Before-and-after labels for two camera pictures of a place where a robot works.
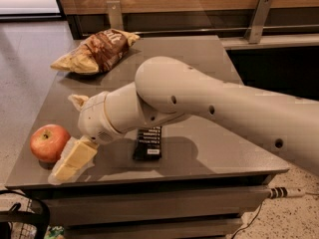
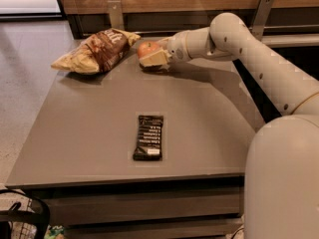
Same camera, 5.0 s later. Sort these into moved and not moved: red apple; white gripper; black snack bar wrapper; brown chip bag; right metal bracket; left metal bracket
Moved: red apple; white gripper
Not moved: brown chip bag; right metal bracket; black snack bar wrapper; left metal bracket
